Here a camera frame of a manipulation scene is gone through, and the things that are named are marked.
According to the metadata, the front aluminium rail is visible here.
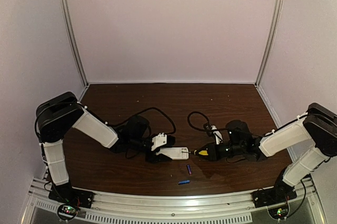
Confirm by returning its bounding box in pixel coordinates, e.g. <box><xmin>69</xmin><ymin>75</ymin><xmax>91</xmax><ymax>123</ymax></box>
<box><xmin>19</xmin><ymin>178</ymin><xmax>327</xmax><ymax>223</ymax></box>

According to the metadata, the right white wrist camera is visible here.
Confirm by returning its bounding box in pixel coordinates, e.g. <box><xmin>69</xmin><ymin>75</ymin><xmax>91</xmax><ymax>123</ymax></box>
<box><xmin>211</xmin><ymin>125</ymin><xmax>223</xmax><ymax>145</ymax></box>

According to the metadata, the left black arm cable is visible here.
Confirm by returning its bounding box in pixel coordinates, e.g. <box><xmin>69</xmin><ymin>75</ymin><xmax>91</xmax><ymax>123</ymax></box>
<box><xmin>35</xmin><ymin>107</ymin><xmax>177</xmax><ymax>140</ymax></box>

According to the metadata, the white remote control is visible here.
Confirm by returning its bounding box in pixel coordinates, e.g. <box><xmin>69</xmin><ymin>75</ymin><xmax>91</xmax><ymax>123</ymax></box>
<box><xmin>156</xmin><ymin>147</ymin><xmax>190</xmax><ymax>160</ymax></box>

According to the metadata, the aluminium frame post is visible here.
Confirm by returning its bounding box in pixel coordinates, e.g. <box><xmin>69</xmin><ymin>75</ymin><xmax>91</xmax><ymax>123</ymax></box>
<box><xmin>255</xmin><ymin>0</ymin><xmax>284</xmax><ymax>88</ymax></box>
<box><xmin>60</xmin><ymin>0</ymin><xmax>89</xmax><ymax>87</ymax></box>

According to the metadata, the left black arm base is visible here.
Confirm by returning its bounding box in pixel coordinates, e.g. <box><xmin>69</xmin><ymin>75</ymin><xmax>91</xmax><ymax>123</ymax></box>
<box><xmin>48</xmin><ymin>189</ymin><xmax>94</xmax><ymax>222</ymax></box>

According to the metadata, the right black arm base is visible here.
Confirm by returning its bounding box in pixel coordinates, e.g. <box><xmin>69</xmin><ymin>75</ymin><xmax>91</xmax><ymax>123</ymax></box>
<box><xmin>251</xmin><ymin>187</ymin><xmax>297</xmax><ymax>221</ymax></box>

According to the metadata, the blue AAA battery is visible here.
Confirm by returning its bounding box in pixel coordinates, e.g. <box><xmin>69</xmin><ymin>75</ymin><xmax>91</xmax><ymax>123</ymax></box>
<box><xmin>178</xmin><ymin>180</ymin><xmax>190</xmax><ymax>185</ymax></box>

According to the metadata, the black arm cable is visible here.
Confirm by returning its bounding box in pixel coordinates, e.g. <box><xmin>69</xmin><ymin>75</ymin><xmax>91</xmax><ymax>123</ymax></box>
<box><xmin>187</xmin><ymin>111</ymin><xmax>337</xmax><ymax>140</ymax></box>
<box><xmin>35</xmin><ymin>107</ymin><xmax>177</xmax><ymax>140</ymax></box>

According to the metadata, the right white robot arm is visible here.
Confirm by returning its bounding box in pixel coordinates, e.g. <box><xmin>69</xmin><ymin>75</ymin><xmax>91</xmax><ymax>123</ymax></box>
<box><xmin>193</xmin><ymin>103</ymin><xmax>336</xmax><ymax>192</ymax></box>

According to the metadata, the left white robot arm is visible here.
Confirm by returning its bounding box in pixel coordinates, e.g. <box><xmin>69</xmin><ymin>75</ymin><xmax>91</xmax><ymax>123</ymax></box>
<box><xmin>35</xmin><ymin>92</ymin><xmax>179</xmax><ymax>196</ymax></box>

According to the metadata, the yellow handled screwdriver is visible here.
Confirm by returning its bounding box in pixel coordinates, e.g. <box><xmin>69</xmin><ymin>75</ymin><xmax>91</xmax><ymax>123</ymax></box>
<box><xmin>182</xmin><ymin>150</ymin><xmax>209</xmax><ymax>156</ymax></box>

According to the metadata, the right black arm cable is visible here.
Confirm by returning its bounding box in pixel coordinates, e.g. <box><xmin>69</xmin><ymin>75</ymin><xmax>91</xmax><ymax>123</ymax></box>
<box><xmin>187</xmin><ymin>111</ymin><xmax>337</xmax><ymax>140</ymax></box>

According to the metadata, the right aluminium frame post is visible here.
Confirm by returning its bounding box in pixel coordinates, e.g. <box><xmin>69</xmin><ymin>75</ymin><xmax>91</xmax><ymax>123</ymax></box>
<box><xmin>255</xmin><ymin>0</ymin><xmax>284</xmax><ymax>88</ymax></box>

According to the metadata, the left aluminium frame post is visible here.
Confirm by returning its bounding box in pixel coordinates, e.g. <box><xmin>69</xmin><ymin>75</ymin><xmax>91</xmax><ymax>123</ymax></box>
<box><xmin>60</xmin><ymin>0</ymin><xmax>89</xmax><ymax>87</ymax></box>

